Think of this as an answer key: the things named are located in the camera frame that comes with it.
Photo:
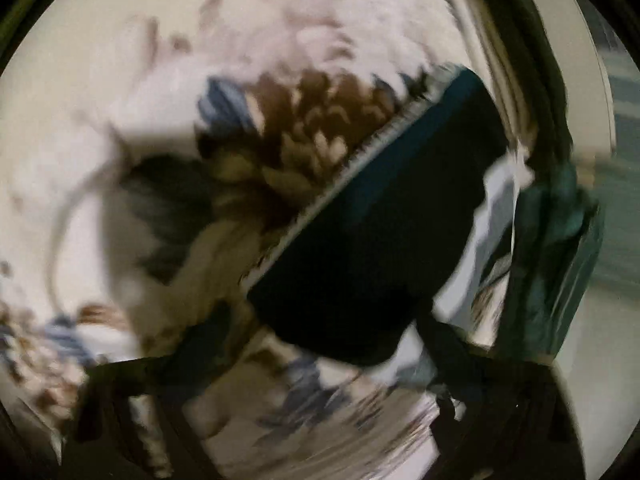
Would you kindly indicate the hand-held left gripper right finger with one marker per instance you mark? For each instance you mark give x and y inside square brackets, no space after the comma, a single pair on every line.
[450,355]

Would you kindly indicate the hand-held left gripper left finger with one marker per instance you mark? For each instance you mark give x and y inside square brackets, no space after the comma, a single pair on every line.
[195,350]

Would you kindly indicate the striped knit sweater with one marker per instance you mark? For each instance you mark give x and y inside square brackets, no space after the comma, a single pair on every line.
[375,240]

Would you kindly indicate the folded dark clothes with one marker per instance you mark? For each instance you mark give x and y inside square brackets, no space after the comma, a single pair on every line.
[530,60]

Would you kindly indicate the green quilt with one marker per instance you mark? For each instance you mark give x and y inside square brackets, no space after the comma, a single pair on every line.
[550,260]

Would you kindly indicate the floral bed blanket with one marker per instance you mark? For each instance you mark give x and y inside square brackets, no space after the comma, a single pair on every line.
[310,125]

